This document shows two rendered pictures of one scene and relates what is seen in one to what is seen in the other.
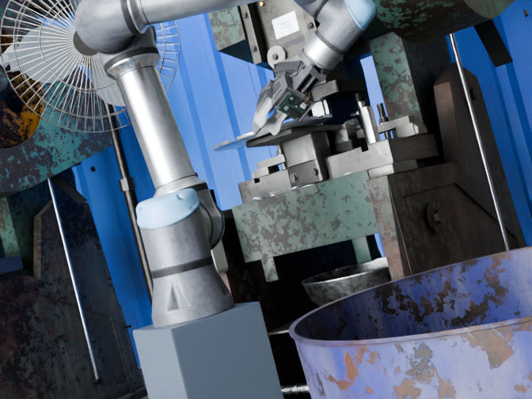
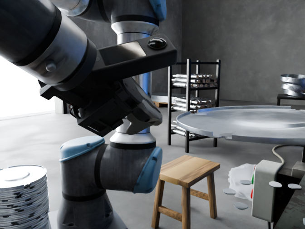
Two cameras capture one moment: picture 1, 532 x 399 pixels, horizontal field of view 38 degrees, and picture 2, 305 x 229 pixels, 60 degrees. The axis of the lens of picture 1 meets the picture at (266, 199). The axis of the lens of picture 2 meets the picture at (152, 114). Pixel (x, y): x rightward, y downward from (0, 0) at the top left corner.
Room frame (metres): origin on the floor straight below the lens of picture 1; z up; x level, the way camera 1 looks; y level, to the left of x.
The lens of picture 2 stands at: (1.64, -0.47, 0.86)
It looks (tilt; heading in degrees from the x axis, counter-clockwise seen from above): 10 degrees down; 95
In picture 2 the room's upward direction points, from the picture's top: straight up
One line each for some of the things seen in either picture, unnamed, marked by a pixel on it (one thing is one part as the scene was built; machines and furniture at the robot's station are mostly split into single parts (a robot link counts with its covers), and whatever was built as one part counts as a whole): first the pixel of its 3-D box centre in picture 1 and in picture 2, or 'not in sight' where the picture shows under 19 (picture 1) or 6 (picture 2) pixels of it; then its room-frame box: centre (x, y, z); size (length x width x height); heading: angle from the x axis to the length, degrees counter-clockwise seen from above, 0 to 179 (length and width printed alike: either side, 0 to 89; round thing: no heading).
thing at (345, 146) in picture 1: (335, 153); not in sight; (2.02, -0.21, 0.72); 0.20 x 0.16 x 0.03; 57
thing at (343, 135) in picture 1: (329, 139); not in sight; (2.01, -0.20, 0.76); 0.15 x 0.09 x 0.05; 57
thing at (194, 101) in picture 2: not in sight; (192, 103); (1.83, 2.44, 0.47); 0.46 x 0.43 x 0.95; 127
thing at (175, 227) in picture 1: (173, 227); (85, 162); (1.41, 0.18, 0.62); 0.13 x 0.12 x 0.14; 171
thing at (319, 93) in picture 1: (321, 100); not in sight; (2.02, -0.21, 0.86); 0.20 x 0.16 x 0.05; 57
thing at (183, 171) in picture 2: not in sight; (185, 195); (1.71, 0.92, 0.16); 0.34 x 0.24 x 0.34; 55
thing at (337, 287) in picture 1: (367, 285); not in sight; (2.02, -0.21, 0.36); 0.34 x 0.34 x 0.10
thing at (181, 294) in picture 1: (188, 289); (85, 203); (1.40, 0.18, 0.50); 0.15 x 0.15 x 0.10
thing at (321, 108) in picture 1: (321, 109); not in sight; (2.01, -0.20, 0.84); 0.05 x 0.03 x 0.04; 57
